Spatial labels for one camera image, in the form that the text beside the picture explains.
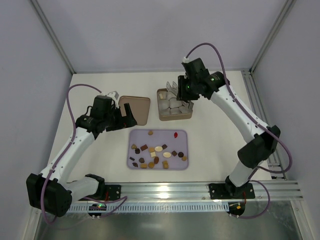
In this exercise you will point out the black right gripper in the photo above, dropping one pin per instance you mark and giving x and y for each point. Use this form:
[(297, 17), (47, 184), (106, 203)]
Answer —
[(182, 88)]

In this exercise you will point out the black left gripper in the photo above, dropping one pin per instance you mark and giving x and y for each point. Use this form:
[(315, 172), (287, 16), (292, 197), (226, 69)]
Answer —
[(119, 120)]

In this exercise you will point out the white oval chocolate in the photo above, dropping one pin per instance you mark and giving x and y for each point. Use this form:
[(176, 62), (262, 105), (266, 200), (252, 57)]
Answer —
[(167, 154), (158, 148)]

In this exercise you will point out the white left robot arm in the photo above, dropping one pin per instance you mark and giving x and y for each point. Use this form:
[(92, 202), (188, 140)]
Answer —
[(50, 190)]

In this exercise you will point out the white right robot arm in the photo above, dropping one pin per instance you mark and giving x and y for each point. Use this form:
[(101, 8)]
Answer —
[(260, 138)]

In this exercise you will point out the brown rectangular chocolate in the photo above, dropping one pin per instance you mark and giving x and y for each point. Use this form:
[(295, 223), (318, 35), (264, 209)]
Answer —
[(144, 147)]

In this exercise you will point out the tan rounded square chocolate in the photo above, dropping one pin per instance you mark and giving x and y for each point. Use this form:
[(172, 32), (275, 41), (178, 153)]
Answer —
[(151, 149)]

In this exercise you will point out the tan rectangular chocolate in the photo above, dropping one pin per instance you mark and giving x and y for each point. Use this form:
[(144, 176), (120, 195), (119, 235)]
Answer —
[(143, 165)]

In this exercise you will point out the brown oval chocolate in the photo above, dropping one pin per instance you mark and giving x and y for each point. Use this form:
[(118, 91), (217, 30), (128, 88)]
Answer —
[(156, 160)]

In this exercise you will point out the brown square chocolate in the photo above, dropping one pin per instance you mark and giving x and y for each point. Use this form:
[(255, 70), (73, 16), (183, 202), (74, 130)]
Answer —
[(174, 153)]

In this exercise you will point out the caramel cube chocolate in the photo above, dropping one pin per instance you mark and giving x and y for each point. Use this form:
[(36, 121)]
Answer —
[(165, 164)]

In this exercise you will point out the dark ridged round chocolate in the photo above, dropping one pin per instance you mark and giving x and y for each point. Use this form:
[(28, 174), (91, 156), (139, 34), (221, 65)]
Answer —
[(180, 154)]

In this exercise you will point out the rose gold tin lid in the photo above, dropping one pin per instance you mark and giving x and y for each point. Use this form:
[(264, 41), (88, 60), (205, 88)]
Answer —
[(139, 106)]

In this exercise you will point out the rose gold tin box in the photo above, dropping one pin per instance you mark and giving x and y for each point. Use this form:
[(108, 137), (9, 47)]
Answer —
[(171, 109)]

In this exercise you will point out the lilac plastic tray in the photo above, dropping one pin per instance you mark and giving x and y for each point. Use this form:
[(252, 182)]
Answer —
[(140, 137)]

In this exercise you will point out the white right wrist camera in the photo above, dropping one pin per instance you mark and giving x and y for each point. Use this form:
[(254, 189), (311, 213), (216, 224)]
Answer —
[(185, 60)]

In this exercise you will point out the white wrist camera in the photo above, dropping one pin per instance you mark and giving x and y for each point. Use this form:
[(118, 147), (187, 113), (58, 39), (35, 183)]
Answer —
[(113, 95), (185, 60)]

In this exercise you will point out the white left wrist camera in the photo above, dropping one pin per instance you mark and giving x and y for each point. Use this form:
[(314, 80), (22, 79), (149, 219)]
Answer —
[(113, 95)]

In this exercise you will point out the slotted cable duct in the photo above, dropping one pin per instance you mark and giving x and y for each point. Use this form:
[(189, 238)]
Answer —
[(149, 207)]

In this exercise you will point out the aluminium mounting rail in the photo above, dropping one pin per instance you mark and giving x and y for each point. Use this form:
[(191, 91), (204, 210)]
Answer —
[(183, 192)]

